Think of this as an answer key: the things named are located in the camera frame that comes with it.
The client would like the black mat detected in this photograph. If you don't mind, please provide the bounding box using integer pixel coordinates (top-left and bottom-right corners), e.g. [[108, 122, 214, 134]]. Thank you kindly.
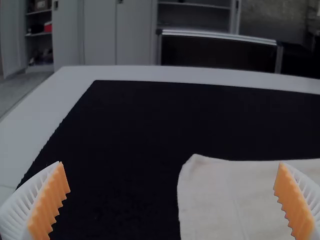
[[14, 79, 320, 240]]

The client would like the pale towel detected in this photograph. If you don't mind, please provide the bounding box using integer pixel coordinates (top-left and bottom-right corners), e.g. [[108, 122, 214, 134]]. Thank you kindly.
[[176, 153, 320, 240]]

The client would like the grey cupboard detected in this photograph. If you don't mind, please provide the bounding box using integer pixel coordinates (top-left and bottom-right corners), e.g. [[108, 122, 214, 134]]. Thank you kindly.
[[82, 0, 154, 66]]

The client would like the grey shelf unit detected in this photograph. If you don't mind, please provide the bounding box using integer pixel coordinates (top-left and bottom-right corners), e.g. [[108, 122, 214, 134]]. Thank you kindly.
[[152, 0, 241, 35]]

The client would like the black metal framed table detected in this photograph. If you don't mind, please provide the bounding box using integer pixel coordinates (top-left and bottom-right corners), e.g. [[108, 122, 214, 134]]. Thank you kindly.
[[155, 28, 285, 74]]

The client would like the open shelf cupboard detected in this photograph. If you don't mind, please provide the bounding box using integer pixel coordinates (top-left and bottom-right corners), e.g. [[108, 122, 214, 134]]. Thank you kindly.
[[0, 0, 84, 79]]

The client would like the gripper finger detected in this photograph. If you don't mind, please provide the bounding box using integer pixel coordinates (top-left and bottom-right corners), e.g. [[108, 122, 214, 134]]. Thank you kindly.
[[0, 161, 72, 240], [272, 161, 320, 240]]

